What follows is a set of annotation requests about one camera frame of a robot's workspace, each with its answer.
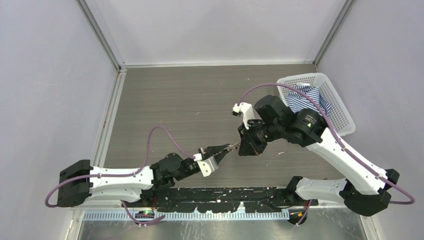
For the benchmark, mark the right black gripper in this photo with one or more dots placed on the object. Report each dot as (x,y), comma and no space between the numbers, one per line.
(248,144)

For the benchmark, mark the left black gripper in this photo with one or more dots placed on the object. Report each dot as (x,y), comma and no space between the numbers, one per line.
(212,149)

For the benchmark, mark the numbered metal key ring disc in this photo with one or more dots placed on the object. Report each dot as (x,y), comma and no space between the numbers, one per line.
(221,149)

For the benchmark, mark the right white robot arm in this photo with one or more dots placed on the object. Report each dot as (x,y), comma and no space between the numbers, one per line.
(364,187)

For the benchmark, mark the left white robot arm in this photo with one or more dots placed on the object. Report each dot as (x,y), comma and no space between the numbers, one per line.
(82,184)

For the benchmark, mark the blue striped shirt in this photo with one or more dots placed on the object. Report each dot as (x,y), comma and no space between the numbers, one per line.
(297,102)

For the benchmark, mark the white plastic basket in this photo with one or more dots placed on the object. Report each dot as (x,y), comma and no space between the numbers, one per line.
(338,115)

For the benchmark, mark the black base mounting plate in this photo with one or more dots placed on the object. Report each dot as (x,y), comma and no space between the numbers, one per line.
(217,199)

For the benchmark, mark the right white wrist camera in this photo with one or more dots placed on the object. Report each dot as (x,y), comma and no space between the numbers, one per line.
(244,110)

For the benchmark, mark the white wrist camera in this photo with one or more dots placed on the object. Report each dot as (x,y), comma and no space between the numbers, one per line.
(244,110)
(207,166)

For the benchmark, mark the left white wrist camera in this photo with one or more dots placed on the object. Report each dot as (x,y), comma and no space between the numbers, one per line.
(207,166)

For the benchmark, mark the aluminium frame rail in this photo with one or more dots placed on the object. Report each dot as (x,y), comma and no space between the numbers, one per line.
(101,149)

